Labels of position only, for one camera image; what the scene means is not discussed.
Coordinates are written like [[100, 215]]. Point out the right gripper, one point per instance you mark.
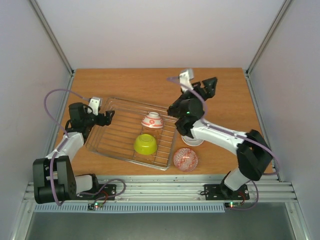
[[200, 90]]

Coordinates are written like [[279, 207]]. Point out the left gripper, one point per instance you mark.
[[108, 119]]

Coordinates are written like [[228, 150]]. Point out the chrome wire dish rack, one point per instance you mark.
[[117, 140]]

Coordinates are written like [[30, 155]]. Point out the red floral pattern bowl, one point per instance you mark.
[[152, 120]]

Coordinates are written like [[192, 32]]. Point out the green and white bowl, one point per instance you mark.
[[145, 144]]

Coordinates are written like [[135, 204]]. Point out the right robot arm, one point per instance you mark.
[[252, 152]]

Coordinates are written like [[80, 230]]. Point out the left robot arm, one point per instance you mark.
[[54, 180]]

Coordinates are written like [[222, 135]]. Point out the red geometric pattern bowl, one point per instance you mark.
[[185, 159]]

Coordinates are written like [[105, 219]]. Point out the left controller board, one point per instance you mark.
[[95, 206]]

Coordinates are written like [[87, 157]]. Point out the controller board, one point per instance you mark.
[[95, 206], [233, 204]]

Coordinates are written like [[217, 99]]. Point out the right controller board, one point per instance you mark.
[[233, 204]]

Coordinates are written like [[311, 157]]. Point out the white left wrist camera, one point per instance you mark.
[[94, 105]]

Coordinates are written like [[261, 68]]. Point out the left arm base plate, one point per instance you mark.
[[109, 189]]

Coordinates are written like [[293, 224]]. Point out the slotted grey cable duct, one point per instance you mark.
[[132, 208]]

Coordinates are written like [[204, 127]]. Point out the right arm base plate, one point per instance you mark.
[[213, 192]]

